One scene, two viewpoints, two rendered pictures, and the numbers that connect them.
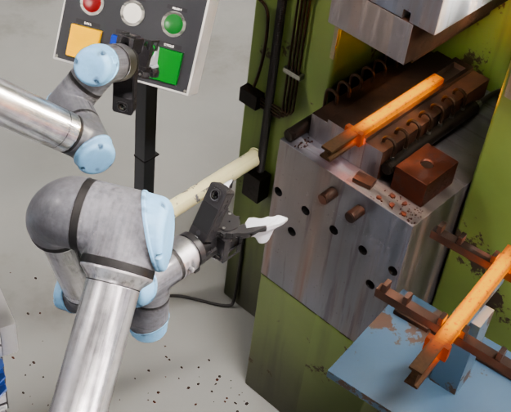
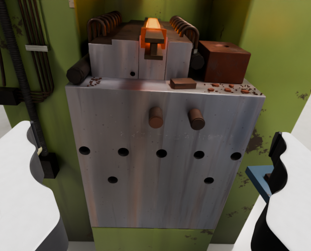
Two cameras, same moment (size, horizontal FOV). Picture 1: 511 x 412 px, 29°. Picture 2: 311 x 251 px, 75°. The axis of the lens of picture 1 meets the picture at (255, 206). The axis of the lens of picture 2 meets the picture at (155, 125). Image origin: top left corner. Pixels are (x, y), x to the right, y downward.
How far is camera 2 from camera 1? 191 cm
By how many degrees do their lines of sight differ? 34
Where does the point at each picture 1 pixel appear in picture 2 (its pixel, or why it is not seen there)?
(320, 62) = (61, 20)
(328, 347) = (169, 242)
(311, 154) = (112, 85)
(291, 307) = (129, 235)
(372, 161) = (179, 62)
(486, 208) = (251, 76)
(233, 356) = not seen: outside the picture
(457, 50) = not seen: hidden behind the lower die
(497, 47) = (164, 6)
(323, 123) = (106, 49)
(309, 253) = (137, 188)
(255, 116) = (19, 114)
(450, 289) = not seen: hidden behind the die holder
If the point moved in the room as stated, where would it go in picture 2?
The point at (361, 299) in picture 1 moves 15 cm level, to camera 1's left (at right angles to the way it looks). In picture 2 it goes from (200, 196) to (156, 229)
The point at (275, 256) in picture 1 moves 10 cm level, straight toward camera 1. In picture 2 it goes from (102, 208) to (119, 238)
